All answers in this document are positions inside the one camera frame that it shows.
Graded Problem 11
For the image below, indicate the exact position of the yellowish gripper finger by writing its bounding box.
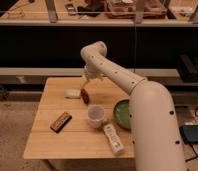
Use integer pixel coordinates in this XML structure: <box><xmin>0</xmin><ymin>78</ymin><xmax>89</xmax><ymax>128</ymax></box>
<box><xmin>81</xmin><ymin>79</ymin><xmax>89</xmax><ymax>89</ymax></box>

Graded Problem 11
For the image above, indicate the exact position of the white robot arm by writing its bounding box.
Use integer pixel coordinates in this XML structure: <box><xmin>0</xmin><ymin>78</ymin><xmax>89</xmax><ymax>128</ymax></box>
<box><xmin>80</xmin><ymin>41</ymin><xmax>187</xmax><ymax>171</ymax></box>

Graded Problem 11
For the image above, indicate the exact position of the white sponge block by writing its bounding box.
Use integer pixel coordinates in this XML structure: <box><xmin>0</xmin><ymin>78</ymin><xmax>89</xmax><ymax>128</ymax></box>
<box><xmin>65</xmin><ymin>89</ymin><xmax>81</xmax><ymax>99</ymax></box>

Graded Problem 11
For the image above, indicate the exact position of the white cup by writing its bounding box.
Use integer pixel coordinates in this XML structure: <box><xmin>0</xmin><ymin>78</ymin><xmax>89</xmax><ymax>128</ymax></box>
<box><xmin>88</xmin><ymin>105</ymin><xmax>105</xmax><ymax>129</ymax></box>

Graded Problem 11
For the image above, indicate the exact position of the wooden folding table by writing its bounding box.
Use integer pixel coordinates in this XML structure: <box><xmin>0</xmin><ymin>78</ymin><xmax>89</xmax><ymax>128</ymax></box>
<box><xmin>23</xmin><ymin>77</ymin><xmax>135</xmax><ymax>160</ymax></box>

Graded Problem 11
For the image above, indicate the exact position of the green bowl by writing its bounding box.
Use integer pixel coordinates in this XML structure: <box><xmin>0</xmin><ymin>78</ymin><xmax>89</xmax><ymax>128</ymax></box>
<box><xmin>113</xmin><ymin>99</ymin><xmax>131</xmax><ymax>130</ymax></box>

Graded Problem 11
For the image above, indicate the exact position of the brown chocolate bar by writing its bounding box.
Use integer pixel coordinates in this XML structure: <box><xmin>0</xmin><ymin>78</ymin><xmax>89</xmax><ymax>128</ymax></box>
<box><xmin>50</xmin><ymin>112</ymin><xmax>72</xmax><ymax>133</ymax></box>

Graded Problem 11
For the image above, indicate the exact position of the white remote control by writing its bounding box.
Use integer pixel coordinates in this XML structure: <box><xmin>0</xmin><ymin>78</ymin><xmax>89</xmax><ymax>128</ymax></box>
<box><xmin>103</xmin><ymin>124</ymin><xmax>124</xmax><ymax>154</ymax></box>

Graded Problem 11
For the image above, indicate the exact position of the black device on shelf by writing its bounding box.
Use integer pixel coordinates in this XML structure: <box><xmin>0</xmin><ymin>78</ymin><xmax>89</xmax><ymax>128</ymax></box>
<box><xmin>65</xmin><ymin>3</ymin><xmax>77</xmax><ymax>16</ymax></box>

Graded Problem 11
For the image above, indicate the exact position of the red tray on shelf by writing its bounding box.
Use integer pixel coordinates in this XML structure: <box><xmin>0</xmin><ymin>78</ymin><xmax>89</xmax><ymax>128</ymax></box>
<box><xmin>104</xmin><ymin>0</ymin><xmax>167</xmax><ymax>19</ymax></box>

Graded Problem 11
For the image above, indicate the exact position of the dark box on floor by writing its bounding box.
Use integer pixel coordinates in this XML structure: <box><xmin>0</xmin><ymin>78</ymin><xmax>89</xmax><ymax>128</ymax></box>
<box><xmin>180</xmin><ymin>125</ymin><xmax>198</xmax><ymax>144</ymax></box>

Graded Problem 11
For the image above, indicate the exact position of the black floor cable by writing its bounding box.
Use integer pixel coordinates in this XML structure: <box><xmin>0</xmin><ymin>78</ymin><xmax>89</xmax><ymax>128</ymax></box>
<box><xmin>185</xmin><ymin>141</ymin><xmax>198</xmax><ymax>164</ymax></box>

